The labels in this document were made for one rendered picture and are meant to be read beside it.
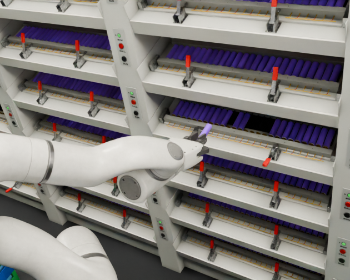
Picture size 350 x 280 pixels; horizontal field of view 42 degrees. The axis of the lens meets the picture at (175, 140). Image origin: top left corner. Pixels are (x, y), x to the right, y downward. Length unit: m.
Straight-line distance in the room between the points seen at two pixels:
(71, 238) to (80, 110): 0.69
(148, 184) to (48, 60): 0.84
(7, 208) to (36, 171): 1.76
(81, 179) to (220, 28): 0.54
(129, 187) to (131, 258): 1.15
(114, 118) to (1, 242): 0.79
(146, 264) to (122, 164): 1.21
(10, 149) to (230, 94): 0.66
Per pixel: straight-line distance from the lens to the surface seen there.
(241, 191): 1.56
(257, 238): 1.68
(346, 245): 1.50
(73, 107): 1.79
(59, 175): 0.94
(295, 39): 1.14
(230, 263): 1.87
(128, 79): 1.47
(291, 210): 1.50
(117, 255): 2.20
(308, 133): 1.40
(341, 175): 1.32
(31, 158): 0.91
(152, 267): 2.11
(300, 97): 1.26
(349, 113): 1.20
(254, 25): 1.20
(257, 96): 1.28
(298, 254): 1.65
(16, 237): 1.02
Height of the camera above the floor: 1.62
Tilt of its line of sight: 36 degrees down
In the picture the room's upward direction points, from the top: 10 degrees counter-clockwise
